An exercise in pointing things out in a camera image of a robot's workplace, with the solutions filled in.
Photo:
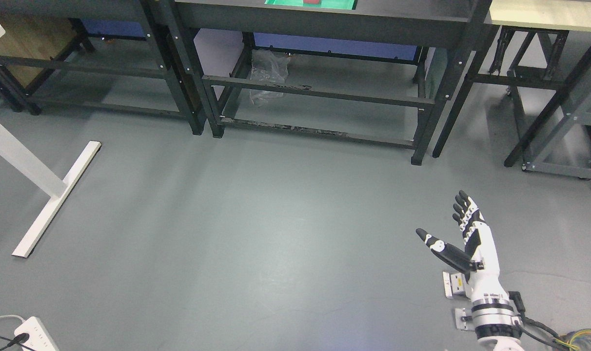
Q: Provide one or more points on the black metal shelf rack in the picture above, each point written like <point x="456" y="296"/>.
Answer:
<point x="384" y="54"/>
<point x="124" y="60"/>

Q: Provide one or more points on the green plastic tray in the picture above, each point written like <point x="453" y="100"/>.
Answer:
<point x="324" y="4"/>

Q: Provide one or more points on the white standing desk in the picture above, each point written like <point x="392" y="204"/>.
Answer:
<point x="58" y="189"/>

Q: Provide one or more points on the metal floor bracket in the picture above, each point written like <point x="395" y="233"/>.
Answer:
<point x="455" y="285"/>

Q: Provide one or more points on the beige top cart table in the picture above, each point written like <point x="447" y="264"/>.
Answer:
<point x="541" y="51"/>

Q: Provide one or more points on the black metal shelf rack left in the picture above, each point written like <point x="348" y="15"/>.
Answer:
<point x="124" y="60"/>

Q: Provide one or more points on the clear plastic bag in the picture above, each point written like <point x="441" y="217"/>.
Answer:
<point x="268" y="66"/>

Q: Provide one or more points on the white power strip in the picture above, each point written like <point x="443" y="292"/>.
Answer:
<point x="39" y="338"/>

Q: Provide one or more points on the black metal shelf rack centre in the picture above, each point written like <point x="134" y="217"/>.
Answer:
<point x="384" y="54"/>

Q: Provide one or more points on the wooden crate panel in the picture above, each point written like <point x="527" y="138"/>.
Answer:
<point x="35" y="37"/>

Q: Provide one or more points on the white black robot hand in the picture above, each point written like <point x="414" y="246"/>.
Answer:
<point x="478" y="260"/>

